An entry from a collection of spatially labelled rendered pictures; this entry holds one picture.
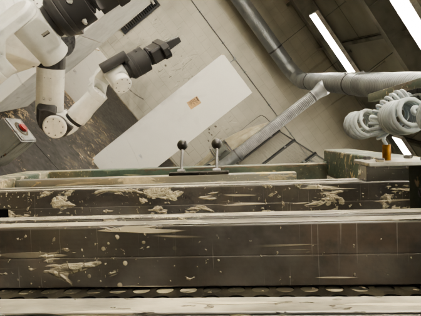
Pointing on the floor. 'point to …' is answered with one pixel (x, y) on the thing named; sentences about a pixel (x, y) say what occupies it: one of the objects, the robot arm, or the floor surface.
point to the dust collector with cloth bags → (230, 148)
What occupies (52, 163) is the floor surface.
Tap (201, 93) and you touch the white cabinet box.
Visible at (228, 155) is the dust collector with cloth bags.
